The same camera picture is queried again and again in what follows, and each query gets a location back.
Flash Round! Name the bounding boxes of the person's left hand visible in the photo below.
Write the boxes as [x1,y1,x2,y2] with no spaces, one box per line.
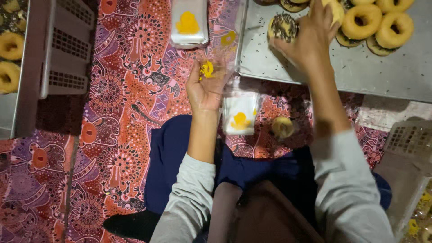
[186,59,231,114]

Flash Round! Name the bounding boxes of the person's right hand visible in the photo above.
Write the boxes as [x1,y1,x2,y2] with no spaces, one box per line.
[269,0,341,80]

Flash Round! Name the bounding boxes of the chocolate sprinkled donut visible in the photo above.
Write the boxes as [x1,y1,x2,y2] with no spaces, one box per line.
[268,13,299,44]

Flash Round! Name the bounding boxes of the clear yellow-print plastic bag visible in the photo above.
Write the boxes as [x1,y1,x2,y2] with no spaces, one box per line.
[198,0,250,90]

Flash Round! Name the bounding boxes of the thin stack of printed bags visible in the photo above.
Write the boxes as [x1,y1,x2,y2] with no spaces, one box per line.
[222,89,261,136]

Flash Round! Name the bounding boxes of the large metal baking tray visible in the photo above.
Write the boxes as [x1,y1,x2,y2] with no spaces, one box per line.
[236,0,432,104]

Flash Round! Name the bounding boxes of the pile of plain donuts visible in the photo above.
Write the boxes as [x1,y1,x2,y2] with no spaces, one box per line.
[256,0,416,57]

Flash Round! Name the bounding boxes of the thick stack of printed bags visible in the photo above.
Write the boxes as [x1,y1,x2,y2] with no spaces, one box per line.
[170,0,210,50]

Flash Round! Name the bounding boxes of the red patterned floor mat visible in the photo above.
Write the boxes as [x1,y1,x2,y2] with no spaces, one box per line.
[0,0,389,243]

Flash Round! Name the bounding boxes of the plastic-wrapped donut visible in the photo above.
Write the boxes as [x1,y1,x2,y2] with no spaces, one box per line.
[270,114,306,143]

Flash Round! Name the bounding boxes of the person's dark blue skirt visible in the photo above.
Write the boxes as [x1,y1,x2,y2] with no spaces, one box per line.
[144,114,393,230]

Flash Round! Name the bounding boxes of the person's brown headscarf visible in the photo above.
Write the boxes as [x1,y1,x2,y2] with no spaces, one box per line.
[207,180,325,243]

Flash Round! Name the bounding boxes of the grey plastic basket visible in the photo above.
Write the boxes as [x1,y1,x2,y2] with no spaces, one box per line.
[40,0,99,99]
[374,117,432,238]

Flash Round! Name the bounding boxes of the person's black sock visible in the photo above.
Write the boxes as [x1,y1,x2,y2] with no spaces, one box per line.
[102,210,162,243]

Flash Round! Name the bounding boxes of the metal tray with raised rim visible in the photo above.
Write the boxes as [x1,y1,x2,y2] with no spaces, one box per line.
[0,0,52,140]

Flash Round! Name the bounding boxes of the plain yellow donut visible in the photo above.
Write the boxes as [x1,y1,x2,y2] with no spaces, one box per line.
[0,31,25,61]
[0,61,21,94]

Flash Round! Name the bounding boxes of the heap of packed donuts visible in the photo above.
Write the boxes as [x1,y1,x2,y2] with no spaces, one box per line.
[401,180,432,243]

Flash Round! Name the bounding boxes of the topped donut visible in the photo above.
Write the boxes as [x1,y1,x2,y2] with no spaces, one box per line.
[0,0,28,32]

